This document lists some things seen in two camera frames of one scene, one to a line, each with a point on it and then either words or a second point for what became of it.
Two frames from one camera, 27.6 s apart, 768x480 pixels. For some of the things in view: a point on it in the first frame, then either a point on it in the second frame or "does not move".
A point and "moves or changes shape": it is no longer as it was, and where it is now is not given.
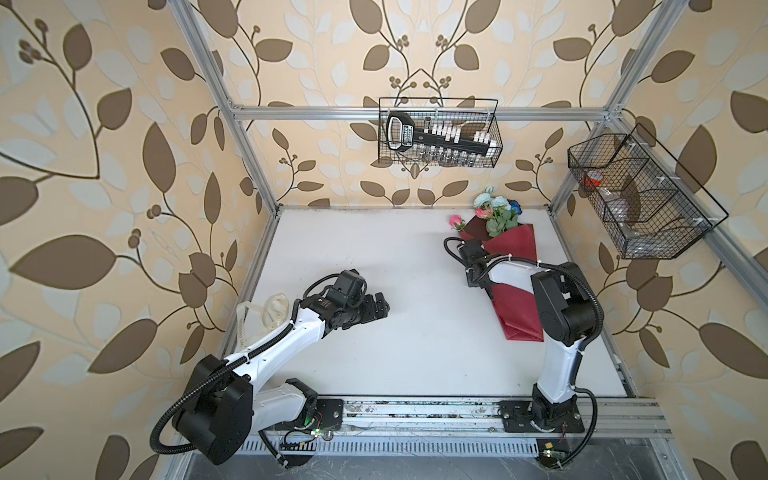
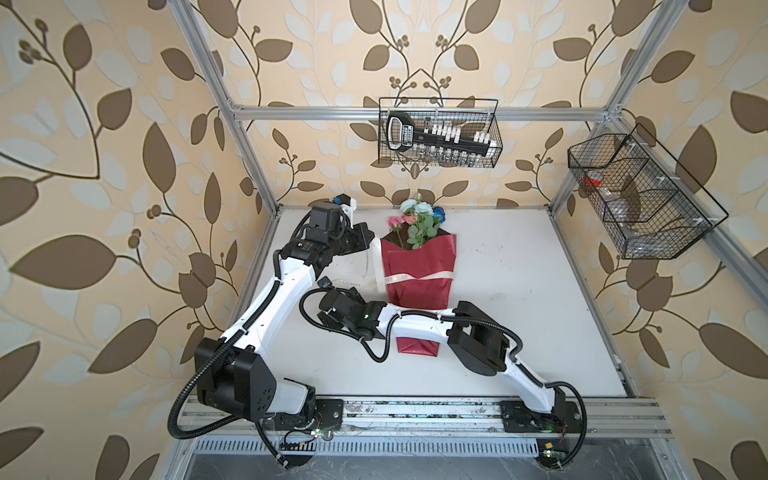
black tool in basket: x=402 y=133 does not move
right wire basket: x=648 y=205 does not move
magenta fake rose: x=456 y=221 to x=394 y=223
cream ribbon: x=275 y=311 moves or changes shape
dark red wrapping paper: x=514 y=306 to x=438 y=256
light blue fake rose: x=484 y=199 to x=416 y=206
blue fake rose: x=515 y=206 to x=439 y=212
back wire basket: x=439 y=132 does not move
